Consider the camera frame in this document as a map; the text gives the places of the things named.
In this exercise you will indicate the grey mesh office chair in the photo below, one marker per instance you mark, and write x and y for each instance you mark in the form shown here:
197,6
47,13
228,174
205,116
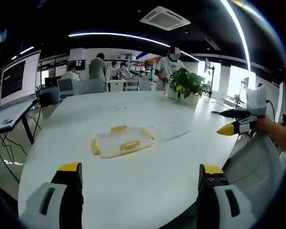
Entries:
252,167

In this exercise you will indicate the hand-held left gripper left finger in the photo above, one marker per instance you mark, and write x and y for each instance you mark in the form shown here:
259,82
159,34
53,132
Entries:
62,190

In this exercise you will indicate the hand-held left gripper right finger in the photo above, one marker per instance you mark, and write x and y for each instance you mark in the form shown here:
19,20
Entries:
217,190

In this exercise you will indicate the dark office chair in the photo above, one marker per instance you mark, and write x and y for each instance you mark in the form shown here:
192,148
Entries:
48,96

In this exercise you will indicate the small background monitor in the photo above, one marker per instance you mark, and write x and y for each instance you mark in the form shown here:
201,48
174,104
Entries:
76,64

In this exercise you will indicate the green potted plant white pot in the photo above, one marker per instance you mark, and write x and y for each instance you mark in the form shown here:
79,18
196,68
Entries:
186,83

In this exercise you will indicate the clear box with yellow buckles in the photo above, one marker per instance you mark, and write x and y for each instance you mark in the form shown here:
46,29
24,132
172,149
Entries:
124,144

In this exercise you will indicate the clear plastic lid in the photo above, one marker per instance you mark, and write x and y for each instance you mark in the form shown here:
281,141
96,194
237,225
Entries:
172,130

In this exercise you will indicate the grey side desk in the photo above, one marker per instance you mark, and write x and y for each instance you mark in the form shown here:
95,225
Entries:
7,119

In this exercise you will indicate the long ceiling light strip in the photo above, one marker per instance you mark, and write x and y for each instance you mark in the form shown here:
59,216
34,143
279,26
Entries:
240,35

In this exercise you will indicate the monitor on black stand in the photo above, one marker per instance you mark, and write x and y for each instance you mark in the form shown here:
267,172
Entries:
208,65

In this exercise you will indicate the curved ceiling light strip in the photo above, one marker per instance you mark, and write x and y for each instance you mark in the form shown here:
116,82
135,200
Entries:
119,35

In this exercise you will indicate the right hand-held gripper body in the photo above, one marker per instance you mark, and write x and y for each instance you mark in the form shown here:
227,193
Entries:
256,102

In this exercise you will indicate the laptop on stand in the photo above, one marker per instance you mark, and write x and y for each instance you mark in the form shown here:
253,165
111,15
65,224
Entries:
19,78

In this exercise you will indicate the ceiling air conditioner vent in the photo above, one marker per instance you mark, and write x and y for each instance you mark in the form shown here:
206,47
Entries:
165,17

